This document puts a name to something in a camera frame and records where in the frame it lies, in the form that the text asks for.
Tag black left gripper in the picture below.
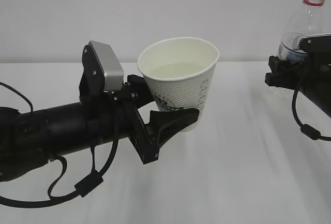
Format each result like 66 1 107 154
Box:
111 74 200 164

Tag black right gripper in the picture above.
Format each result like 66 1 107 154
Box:
264 53 330 116

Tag white paper cup green logo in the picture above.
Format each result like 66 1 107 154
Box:
137 36 221 133

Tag clear water bottle red label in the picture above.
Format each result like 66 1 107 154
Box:
268 0 327 99

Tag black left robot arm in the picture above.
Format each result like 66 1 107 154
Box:
1 75 200 182

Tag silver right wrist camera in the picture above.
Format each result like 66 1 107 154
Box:
293 33 330 53

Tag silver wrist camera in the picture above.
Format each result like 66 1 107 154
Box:
79 40 124 104
293 33 330 53

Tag black right camera cable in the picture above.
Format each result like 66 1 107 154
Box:
291 79 331 141

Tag black camera cable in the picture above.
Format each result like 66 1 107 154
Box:
291 79 331 141
0 81 119 209

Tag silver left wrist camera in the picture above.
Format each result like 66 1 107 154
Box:
79 40 124 104

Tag black left camera cable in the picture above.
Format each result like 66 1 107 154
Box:
0 81 119 209

